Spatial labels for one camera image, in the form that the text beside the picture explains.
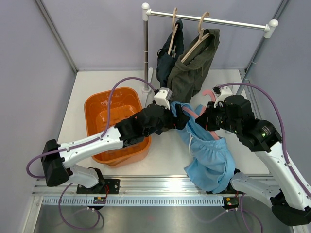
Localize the purple floor cable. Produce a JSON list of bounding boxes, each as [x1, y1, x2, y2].
[[59, 182, 105, 230], [194, 191, 264, 233]]

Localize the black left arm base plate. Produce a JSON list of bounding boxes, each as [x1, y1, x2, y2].
[[76, 179, 120, 195]]

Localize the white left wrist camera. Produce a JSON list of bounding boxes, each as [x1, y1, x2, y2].
[[154, 87, 172, 110]]

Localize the olive green shorts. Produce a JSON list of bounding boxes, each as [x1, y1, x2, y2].
[[167, 29, 220, 103]]

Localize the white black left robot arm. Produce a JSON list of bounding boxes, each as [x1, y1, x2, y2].
[[41, 103, 190, 194]]

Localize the orange plastic laundry basket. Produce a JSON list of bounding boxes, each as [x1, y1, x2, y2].
[[84, 87, 151, 167]]

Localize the pink plastic hanger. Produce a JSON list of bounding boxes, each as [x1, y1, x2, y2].
[[182, 89, 219, 141]]

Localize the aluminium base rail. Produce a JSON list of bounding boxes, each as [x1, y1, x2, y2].
[[31, 176, 296, 198]]

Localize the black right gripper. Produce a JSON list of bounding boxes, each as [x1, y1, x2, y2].
[[196, 101, 241, 134]]

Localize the purple floor cable right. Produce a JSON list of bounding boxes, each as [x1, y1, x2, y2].
[[194, 191, 264, 233]]

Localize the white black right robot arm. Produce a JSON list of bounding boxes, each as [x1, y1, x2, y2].
[[196, 95, 311, 226]]

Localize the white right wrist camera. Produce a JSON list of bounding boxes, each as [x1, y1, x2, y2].
[[213, 87, 233, 108]]

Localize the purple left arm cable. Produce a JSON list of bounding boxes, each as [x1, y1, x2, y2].
[[26, 77, 157, 179]]

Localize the metal clothes rack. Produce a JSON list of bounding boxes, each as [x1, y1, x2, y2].
[[141, 2, 279, 93]]

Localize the white slotted cable duct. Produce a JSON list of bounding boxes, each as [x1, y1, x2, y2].
[[42, 197, 225, 206]]

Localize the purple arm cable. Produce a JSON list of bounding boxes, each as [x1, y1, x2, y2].
[[213, 82, 311, 197], [26, 77, 157, 179]]

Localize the beige hanger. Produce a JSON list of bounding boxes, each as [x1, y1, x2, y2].
[[181, 12, 210, 63], [168, 7, 178, 58]]

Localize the light blue shorts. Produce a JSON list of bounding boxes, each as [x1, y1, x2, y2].
[[171, 101, 236, 194]]

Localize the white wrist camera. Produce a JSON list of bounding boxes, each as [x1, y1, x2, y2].
[[154, 87, 172, 110], [213, 87, 233, 108]]

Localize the navy blue shorts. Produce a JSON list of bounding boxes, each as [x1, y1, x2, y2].
[[156, 19, 184, 87]]

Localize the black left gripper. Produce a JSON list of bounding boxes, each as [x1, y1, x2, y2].
[[144, 100, 189, 138]]

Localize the purple floor cable left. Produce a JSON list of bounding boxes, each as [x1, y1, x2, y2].
[[59, 182, 105, 230]]

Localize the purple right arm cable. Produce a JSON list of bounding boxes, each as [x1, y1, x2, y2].
[[213, 82, 311, 197]]

